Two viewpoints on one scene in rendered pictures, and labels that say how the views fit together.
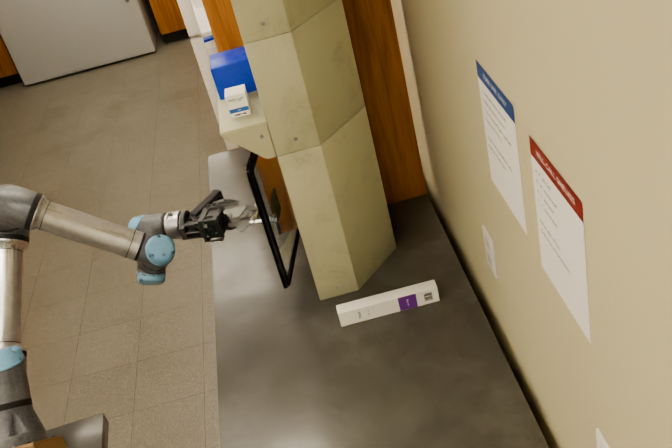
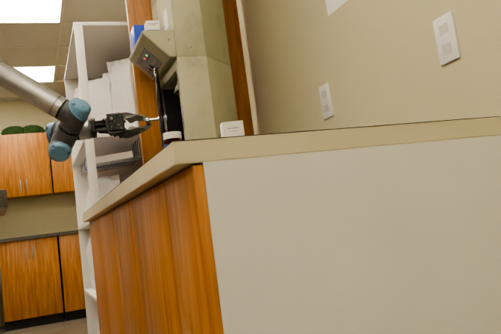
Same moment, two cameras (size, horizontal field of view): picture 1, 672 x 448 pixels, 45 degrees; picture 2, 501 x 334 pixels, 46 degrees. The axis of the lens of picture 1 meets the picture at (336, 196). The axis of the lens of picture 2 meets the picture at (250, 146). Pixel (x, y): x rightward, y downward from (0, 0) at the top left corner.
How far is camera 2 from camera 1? 171 cm
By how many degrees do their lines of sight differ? 44
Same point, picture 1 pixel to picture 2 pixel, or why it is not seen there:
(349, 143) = (221, 75)
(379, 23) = (234, 54)
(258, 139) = (166, 40)
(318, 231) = (197, 122)
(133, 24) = not seen: outside the picture
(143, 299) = not seen: outside the picture
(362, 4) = not seen: hidden behind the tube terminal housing
